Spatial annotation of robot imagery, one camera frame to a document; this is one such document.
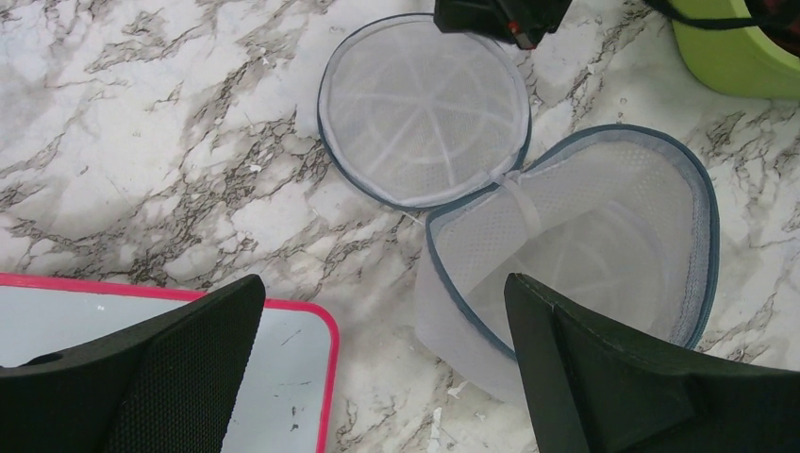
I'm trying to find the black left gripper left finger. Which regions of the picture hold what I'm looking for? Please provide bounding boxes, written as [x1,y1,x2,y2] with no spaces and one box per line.
[1,275,265,452]

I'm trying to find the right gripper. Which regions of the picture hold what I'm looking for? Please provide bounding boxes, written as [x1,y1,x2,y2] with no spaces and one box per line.
[433,0,572,50]

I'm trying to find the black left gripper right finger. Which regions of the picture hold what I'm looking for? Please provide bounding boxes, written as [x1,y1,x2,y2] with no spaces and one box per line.
[504,274,799,452]

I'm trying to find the white mesh laundry bag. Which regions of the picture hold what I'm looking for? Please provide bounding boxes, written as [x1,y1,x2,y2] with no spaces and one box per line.
[316,13,720,403]

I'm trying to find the pink framed whiteboard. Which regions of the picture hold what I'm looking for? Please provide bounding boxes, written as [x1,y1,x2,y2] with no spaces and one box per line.
[1,274,340,452]

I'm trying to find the green plastic basket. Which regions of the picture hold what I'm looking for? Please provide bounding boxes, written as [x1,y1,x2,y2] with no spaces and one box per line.
[673,20,799,101]

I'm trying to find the black straps in basket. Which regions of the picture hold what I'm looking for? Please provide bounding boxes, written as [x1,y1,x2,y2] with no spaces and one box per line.
[643,0,800,32]

